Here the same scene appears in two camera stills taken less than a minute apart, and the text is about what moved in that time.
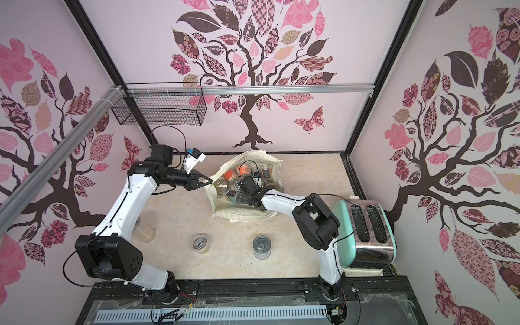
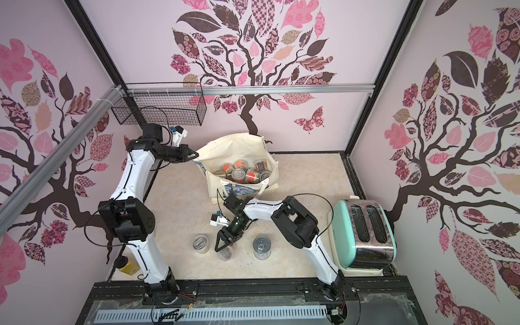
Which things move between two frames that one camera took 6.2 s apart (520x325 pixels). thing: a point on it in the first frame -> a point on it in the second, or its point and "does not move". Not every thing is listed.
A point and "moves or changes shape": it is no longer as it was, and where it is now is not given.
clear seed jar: [200, 243] does not move
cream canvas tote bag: [223, 189] moves or changes shape
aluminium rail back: [223, 89] does not move
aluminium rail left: [18, 198] does not move
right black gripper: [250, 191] -> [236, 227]
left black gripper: [193, 179] -> [183, 149]
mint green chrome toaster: [366, 241] does not move
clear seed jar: [262, 246] does not move
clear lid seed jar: [223, 187] -> [238, 175]
